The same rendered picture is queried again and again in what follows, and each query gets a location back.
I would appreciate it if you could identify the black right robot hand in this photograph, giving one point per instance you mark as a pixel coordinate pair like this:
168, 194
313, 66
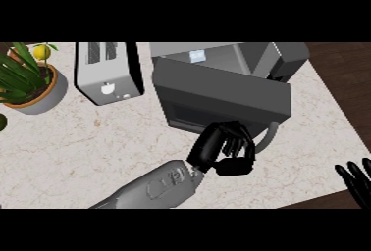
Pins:
358, 183

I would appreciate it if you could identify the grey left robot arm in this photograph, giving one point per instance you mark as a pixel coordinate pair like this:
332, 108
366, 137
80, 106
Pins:
159, 186

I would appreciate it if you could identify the grey microwave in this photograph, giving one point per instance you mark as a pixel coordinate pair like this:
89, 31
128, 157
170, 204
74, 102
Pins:
256, 55

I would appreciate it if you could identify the grey microwave door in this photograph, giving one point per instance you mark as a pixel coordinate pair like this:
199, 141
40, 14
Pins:
217, 94

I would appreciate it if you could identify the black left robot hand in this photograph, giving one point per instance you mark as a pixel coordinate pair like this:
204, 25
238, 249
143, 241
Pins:
211, 147

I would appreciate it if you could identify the yellow lemon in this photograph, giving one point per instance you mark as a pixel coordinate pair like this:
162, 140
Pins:
41, 51

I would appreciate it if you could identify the white milk carton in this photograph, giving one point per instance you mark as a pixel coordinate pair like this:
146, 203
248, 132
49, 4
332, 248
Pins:
196, 56

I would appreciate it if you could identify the silver toaster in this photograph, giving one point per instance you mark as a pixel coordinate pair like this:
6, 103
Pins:
108, 72

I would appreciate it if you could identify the green round fruit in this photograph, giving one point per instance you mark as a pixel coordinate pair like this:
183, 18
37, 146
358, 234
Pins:
1, 122

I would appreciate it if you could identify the potted green plant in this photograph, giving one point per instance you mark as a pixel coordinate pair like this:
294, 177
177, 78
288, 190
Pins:
28, 78

